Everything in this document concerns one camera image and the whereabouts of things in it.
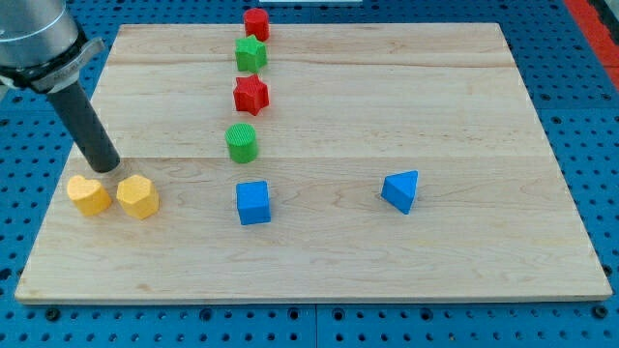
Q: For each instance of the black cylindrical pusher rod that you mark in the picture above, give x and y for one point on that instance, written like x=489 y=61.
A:
x=77 y=114

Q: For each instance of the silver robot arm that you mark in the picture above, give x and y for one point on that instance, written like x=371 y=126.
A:
x=44 y=49

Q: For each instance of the blue cube block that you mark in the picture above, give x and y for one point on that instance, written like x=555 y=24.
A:
x=253 y=202

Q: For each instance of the yellow heart block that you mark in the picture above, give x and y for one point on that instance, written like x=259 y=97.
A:
x=88 y=195

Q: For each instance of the yellow hexagon block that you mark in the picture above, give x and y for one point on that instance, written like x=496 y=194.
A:
x=138 y=197

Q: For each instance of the green cylinder block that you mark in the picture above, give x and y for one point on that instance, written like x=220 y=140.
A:
x=241 y=142

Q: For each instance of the red star block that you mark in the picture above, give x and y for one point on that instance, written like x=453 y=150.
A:
x=250 y=94

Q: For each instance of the green star block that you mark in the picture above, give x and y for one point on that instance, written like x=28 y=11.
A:
x=250 y=54

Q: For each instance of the wooden board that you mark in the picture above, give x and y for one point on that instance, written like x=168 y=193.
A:
x=492 y=222

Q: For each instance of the red cylinder block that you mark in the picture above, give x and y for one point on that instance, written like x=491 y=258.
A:
x=257 y=23

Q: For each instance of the blue triangle block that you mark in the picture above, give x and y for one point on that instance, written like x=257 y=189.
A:
x=400 y=190

